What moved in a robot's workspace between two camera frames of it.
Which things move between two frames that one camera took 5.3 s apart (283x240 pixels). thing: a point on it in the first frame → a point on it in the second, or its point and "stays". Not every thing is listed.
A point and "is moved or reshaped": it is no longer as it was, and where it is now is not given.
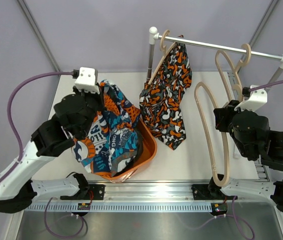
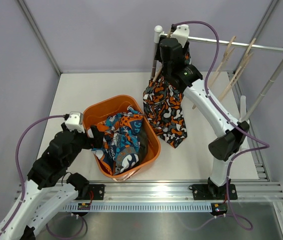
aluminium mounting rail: (155, 191) stays
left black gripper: (96, 95) → (97, 141)
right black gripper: (222, 114) → (183, 52)
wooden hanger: (218, 184) is moved or reshaped
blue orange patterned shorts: (112, 139) is moved or reshaped
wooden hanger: (162, 46) is moved or reshaped
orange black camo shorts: (162, 100) stays
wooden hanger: (243, 62) → (248, 54)
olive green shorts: (138, 153) → (143, 153)
